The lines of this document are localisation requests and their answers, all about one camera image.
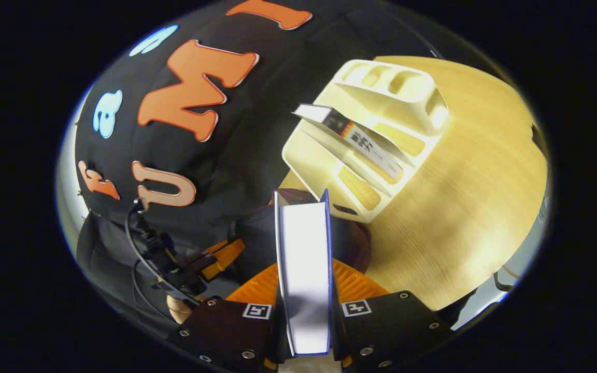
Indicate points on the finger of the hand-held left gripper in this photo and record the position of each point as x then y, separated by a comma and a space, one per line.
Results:
213, 249
226, 259

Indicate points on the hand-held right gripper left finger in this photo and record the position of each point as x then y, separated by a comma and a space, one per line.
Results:
226, 326

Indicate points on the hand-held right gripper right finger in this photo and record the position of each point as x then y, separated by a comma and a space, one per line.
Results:
392, 326

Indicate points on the blue book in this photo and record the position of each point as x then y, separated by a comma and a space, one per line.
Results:
303, 269

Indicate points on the dark red schoolbag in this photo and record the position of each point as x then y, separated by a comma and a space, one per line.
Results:
361, 243

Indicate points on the grey white book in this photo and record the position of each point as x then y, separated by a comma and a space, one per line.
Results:
371, 147

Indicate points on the cream bookshelf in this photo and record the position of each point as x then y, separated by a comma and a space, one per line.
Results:
397, 88

